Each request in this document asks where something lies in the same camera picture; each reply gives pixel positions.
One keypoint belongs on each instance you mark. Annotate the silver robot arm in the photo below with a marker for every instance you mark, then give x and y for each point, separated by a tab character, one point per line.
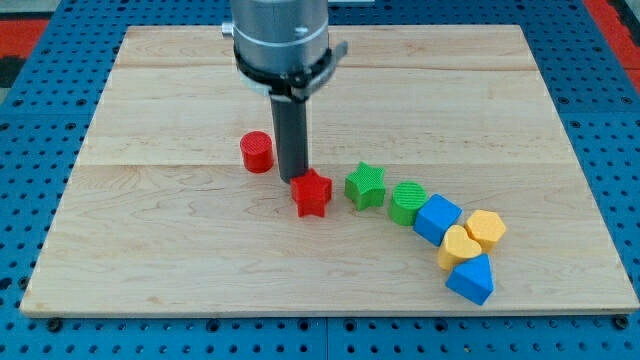
281	47

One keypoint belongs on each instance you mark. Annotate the yellow hexagon block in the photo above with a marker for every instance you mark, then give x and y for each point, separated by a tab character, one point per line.
485	227

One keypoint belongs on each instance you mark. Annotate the blue triangle block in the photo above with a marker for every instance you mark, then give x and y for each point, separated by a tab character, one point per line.
472	279

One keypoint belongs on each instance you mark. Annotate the red star block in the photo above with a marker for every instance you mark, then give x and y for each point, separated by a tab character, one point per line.
311	192

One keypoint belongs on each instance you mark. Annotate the green star block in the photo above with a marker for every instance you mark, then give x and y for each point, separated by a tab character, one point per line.
365	187

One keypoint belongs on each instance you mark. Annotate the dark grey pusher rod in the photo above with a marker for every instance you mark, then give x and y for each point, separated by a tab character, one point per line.
290	131

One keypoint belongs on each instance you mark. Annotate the red cylinder block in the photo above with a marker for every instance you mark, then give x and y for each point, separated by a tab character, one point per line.
257	151

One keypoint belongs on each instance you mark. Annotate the green cylinder block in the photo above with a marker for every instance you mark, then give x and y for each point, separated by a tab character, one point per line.
407	199

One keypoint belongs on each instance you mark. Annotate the blue cube block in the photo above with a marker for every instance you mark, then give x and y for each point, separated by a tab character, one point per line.
436	216

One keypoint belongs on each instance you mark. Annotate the light wooden board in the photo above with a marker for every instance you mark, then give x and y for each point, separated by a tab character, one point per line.
160	218

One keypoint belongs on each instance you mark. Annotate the yellow heart block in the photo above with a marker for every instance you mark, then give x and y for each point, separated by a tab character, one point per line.
456	248

